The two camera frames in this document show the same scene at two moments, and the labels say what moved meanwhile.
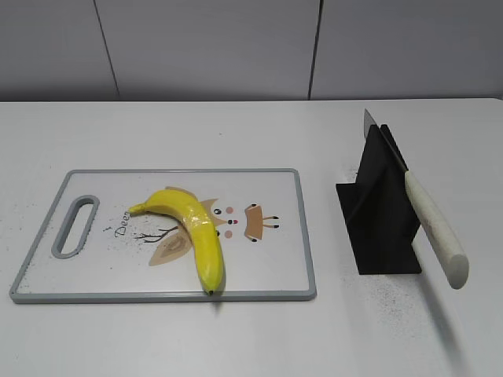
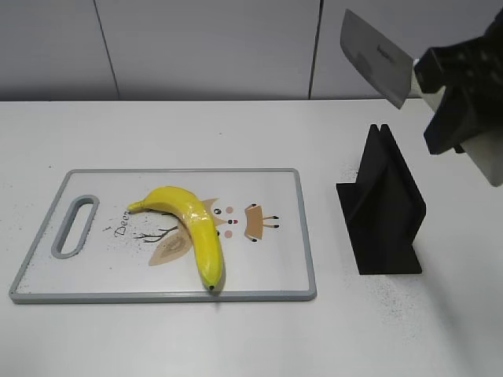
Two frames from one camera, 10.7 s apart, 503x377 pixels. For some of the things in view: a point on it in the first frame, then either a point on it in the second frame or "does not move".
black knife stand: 378,210 does not move
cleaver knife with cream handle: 448,248 -> 390,67
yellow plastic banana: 204,236 does not move
